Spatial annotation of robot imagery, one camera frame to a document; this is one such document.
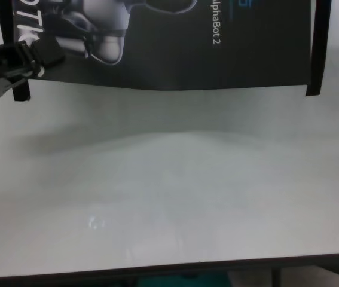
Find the black robot print poster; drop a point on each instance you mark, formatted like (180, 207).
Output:
(187, 53)

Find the black tape strip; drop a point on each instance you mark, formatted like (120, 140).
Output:
(317, 59)
(22, 92)

